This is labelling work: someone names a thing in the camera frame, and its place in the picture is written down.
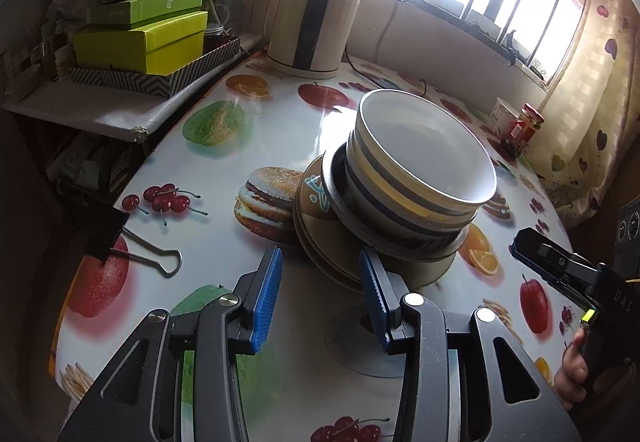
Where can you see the small white striped bowl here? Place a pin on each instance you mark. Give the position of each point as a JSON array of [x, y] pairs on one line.
[[425, 157]]

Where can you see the large white striped bowl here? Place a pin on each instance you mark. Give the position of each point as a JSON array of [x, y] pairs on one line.
[[380, 212]]

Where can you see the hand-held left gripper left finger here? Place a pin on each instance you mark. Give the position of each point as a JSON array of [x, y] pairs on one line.
[[265, 297]]

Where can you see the zigzag patterned tray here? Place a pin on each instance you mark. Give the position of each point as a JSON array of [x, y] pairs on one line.
[[200, 67]]

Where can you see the flat green box white mark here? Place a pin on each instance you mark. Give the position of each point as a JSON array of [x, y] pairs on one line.
[[150, 5]]

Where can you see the bright lime green box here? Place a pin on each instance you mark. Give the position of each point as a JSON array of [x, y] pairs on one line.
[[160, 47]]

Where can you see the white plastic tub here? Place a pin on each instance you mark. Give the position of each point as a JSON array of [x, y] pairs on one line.
[[500, 117]]

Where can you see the red label glass jar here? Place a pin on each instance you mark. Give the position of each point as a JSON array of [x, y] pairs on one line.
[[522, 130]]

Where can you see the cream electric kettle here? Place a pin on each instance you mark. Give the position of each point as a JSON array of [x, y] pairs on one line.
[[320, 22]]

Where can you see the fruit print tablecloth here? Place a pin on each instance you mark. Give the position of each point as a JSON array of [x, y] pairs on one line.
[[280, 142]]

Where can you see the pale wooden lattice rack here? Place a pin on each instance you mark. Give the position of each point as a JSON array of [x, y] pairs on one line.
[[30, 62]]

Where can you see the small glass jar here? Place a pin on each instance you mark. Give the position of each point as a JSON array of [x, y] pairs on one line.
[[220, 40]]

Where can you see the person's right hand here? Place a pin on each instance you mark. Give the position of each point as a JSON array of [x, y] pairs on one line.
[[570, 372]]

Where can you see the small black binder clip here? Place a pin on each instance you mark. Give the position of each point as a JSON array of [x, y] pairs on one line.
[[539, 68]]

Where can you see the white side shelf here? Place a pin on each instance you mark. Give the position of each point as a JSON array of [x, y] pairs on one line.
[[100, 112]]

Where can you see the cream heart print curtain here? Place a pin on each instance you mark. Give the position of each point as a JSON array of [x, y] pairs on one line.
[[600, 97]]

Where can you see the stainless steel bowl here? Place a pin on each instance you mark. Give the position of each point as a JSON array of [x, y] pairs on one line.
[[332, 187]]

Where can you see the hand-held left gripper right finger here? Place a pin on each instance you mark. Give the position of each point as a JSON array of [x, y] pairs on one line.
[[372, 302]]

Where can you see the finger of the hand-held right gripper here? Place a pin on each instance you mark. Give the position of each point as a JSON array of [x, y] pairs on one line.
[[540, 254]]

